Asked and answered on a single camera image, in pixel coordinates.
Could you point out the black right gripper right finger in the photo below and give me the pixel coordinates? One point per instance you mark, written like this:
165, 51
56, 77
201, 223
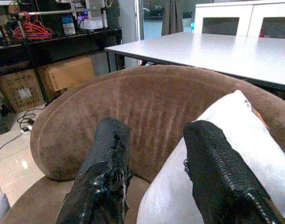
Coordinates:
214, 175

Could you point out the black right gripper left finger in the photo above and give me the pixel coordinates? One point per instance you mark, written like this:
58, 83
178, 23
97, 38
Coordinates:
102, 163

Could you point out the light grey pillow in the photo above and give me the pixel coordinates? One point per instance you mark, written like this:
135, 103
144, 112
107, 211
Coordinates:
238, 121

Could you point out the brown round sofa chair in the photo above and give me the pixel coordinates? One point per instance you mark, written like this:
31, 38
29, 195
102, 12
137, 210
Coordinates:
156, 98

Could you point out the white power strip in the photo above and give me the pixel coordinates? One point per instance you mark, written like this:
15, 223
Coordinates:
27, 130

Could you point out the cardboard box marked C/NO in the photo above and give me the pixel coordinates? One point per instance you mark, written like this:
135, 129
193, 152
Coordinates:
67, 72

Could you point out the large brown cardboard box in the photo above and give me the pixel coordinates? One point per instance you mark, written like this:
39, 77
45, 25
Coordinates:
16, 88

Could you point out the white long table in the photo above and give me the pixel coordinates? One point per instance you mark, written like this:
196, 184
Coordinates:
203, 51

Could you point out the black metal rack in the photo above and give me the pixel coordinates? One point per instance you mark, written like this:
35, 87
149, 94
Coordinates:
63, 37

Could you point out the white flat box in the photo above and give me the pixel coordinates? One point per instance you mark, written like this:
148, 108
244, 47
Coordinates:
93, 23

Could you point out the blue and white box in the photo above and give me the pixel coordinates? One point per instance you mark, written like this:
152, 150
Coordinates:
68, 25

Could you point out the red clothes hangers bunch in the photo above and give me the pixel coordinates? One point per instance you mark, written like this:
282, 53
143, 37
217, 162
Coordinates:
32, 31

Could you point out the dark grey curtain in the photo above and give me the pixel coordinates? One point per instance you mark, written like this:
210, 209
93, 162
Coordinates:
171, 16

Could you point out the white cabinet with glass doors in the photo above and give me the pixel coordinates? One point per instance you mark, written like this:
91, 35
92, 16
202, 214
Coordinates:
249, 11

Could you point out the silver metal rail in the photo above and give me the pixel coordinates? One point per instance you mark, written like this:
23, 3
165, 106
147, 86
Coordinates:
58, 12

